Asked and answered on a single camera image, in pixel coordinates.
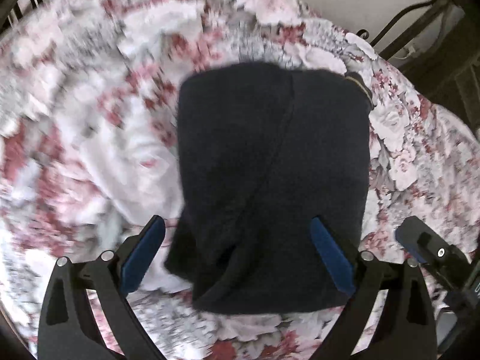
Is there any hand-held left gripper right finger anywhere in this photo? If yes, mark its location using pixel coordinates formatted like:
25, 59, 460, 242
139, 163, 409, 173
309, 215, 437, 360

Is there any dark navy knitted sweater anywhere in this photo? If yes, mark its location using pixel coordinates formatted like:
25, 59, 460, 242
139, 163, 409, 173
165, 62, 376, 314

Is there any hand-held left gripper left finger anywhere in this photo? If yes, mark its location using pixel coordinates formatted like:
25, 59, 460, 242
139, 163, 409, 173
37, 214, 166, 360

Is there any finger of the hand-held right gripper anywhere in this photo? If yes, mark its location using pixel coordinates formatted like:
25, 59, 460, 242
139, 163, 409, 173
395, 215, 471, 289

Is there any floral bedsheet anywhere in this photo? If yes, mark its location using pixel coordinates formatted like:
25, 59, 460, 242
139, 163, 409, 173
0, 0, 480, 360

